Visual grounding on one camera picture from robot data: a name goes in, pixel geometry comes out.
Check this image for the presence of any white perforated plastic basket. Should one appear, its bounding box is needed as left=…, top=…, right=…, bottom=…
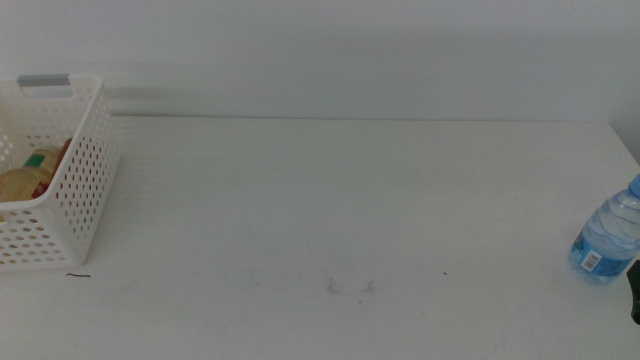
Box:
left=0, top=73, right=121, bottom=273

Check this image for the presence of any clear water bottle blue cap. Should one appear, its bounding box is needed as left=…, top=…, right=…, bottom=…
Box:
left=567, top=173, right=640, bottom=286

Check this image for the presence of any yellow tea bottle green label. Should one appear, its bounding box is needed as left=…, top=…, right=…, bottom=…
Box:
left=0, top=145, right=64, bottom=204

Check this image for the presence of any red soda can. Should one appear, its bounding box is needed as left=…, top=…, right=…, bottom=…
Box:
left=31, top=137, right=75, bottom=200

